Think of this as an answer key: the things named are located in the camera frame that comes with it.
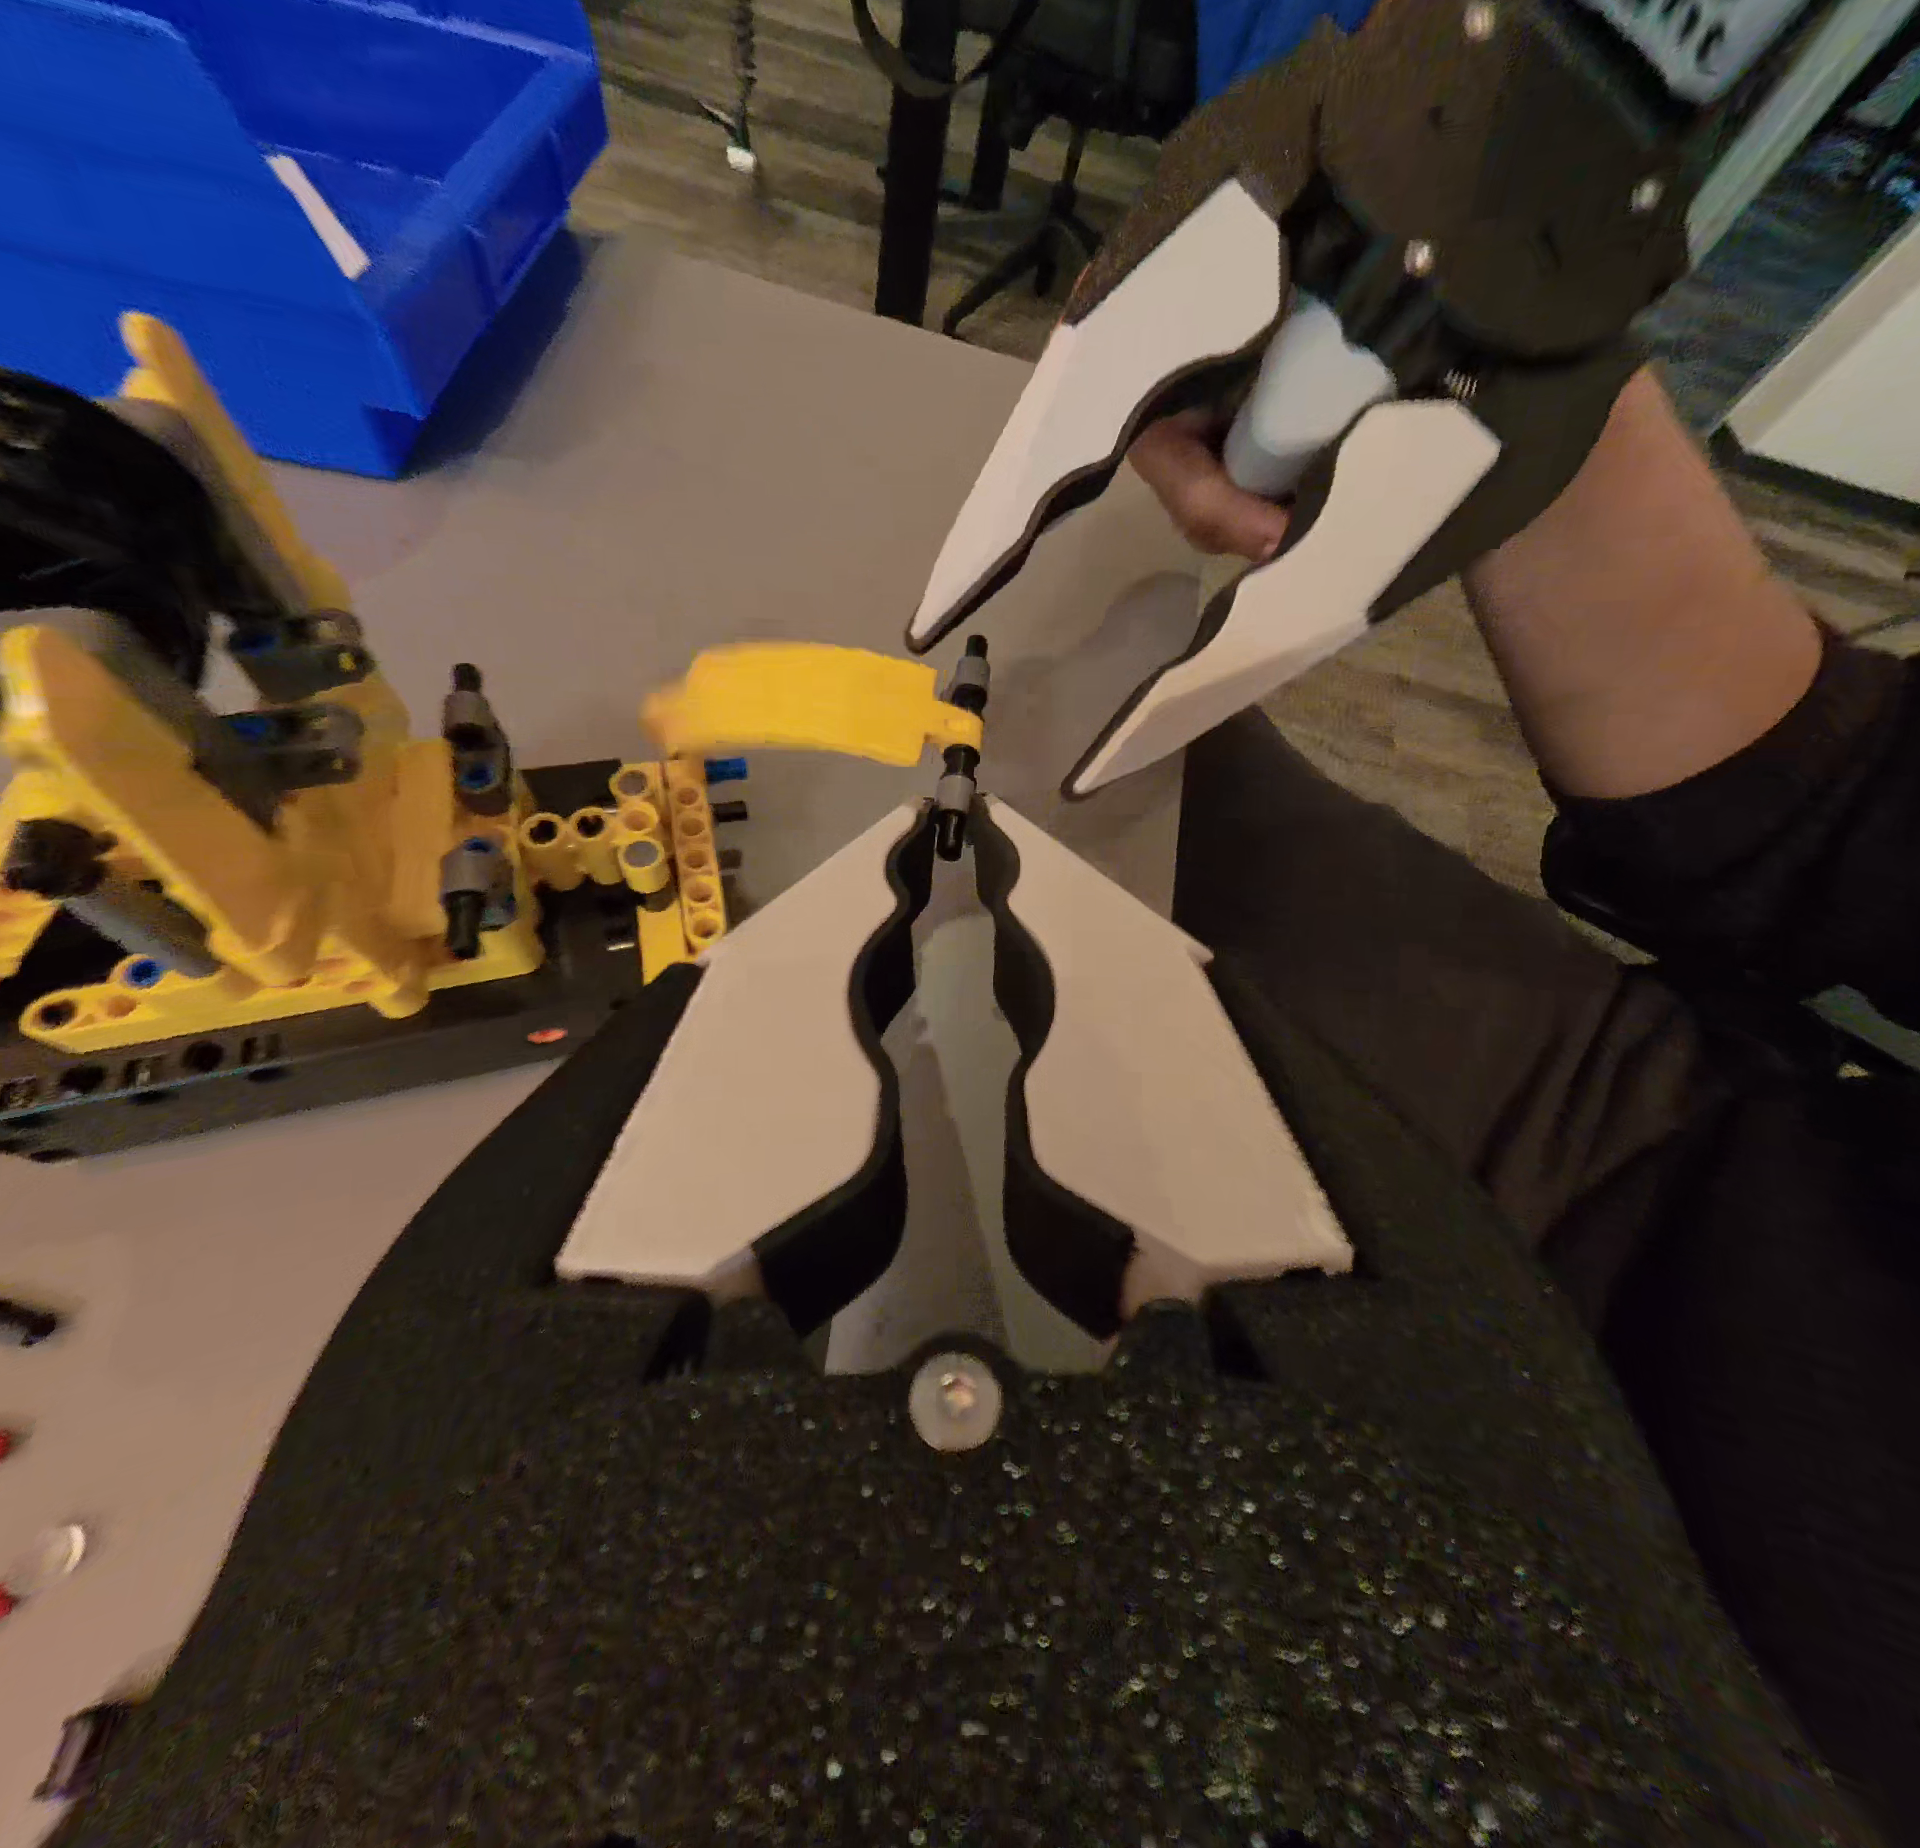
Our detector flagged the blue plastic storage bin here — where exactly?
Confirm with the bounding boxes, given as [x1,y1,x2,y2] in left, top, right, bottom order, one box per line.
[0,0,610,480]

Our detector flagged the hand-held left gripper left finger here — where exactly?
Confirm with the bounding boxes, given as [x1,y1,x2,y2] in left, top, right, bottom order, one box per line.
[554,797,934,1338]

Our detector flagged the person's right hand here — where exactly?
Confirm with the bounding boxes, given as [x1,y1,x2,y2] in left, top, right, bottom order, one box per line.
[1124,404,1298,563]

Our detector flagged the person's legs in black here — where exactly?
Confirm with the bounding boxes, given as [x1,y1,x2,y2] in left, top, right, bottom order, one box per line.
[1177,706,1920,1848]

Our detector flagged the yellow black toy brick model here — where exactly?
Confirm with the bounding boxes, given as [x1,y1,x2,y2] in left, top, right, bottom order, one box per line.
[0,311,748,1168]

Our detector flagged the blue cloth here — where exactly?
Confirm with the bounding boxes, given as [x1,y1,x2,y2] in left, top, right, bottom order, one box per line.
[1191,0,1424,107]

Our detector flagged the coiled cable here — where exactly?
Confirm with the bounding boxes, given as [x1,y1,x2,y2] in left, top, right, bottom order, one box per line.
[702,0,764,174]

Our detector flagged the standing desk with black legs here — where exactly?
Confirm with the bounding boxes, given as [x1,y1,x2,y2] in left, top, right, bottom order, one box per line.
[877,0,1021,328]

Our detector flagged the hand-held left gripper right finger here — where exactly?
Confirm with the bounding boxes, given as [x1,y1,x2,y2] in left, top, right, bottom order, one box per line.
[972,791,1355,1338]

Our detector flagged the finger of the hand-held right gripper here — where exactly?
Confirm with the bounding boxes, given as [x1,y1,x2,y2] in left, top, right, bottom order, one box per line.
[907,176,1291,653]
[1063,397,1502,803]

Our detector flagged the yellow curved toy panel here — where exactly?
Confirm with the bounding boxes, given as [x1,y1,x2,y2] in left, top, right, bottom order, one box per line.
[643,633,994,864]

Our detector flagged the black office chair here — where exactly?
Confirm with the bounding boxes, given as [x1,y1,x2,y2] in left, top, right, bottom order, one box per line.
[944,0,1201,338]

